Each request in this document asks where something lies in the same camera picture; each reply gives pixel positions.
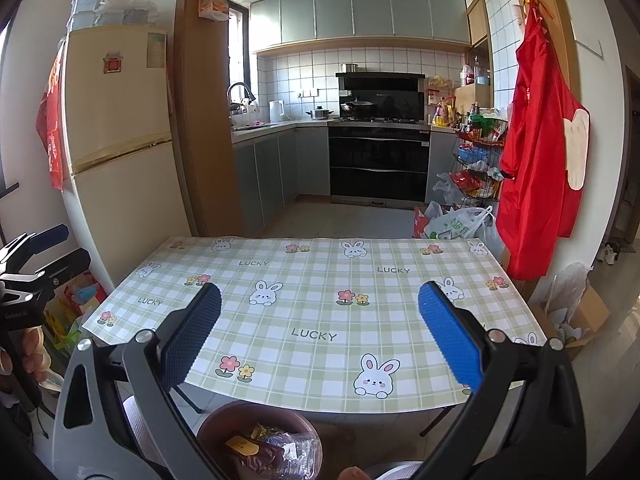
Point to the white wall panel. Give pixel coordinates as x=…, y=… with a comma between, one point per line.
x=589, y=32

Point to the beige fridge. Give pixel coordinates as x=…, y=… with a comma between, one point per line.
x=120, y=110

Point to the person's right leg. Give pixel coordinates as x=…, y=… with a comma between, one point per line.
x=395, y=471

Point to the clear plastic bag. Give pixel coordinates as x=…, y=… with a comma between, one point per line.
x=446, y=189

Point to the kitchen window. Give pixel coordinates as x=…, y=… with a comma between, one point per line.
x=240, y=50

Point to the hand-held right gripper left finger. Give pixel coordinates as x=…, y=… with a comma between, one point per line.
x=192, y=335

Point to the colourful printed carton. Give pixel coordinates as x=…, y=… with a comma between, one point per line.
x=80, y=295

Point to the small steel pot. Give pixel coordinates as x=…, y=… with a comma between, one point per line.
x=350, y=67

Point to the white kettle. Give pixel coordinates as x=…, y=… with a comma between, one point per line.
x=277, y=111

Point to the gold foil wrapper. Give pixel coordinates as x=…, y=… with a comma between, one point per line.
x=267, y=432

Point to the black range hood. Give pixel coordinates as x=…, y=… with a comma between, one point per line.
x=380, y=90

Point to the white bag with green print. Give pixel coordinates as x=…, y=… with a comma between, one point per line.
x=455, y=225

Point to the brown round waste bin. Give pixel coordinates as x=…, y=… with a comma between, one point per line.
x=212, y=427

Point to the black wok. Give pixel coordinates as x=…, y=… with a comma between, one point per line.
x=357, y=106

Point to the grey kitchen base cabinets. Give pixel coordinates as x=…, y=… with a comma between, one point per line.
x=265, y=175

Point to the grey wall cabinets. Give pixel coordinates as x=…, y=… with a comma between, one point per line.
x=360, y=12

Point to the crumpled clear plastic sheet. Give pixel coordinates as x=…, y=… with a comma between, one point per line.
x=570, y=285

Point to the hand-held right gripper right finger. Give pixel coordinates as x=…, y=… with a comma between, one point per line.
x=450, y=335

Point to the group of condiment bottles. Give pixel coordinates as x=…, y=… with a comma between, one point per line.
x=442, y=110

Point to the cardboard box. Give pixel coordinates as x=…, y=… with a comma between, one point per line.
x=595, y=310

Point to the wooden open cabinet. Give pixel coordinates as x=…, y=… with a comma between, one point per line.
x=477, y=35

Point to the yellow wall hook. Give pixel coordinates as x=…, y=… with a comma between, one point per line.
x=532, y=2

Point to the black integrated stove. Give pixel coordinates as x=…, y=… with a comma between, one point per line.
x=380, y=165

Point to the paper note on fridge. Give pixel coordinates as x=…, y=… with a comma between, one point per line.
x=156, y=50

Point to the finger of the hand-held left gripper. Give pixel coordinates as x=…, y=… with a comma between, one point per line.
x=45, y=237
x=70, y=264

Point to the steel pot with lid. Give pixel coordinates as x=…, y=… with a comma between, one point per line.
x=320, y=113

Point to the person's left hand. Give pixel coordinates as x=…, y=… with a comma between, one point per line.
x=37, y=355

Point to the chrome kitchen faucet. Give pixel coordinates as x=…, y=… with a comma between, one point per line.
x=240, y=84

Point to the red apron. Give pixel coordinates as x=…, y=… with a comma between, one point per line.
x=535, y=160

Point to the wooden door frame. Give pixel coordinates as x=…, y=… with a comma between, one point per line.
x=205, y=110

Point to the red fridge magnet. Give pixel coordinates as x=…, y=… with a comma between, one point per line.
x=113, y=63

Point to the red hanging banner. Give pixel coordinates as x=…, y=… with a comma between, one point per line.
x=52, y=125

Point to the green checked bunny tablecloth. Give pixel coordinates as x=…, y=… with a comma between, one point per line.
x=310, y=305

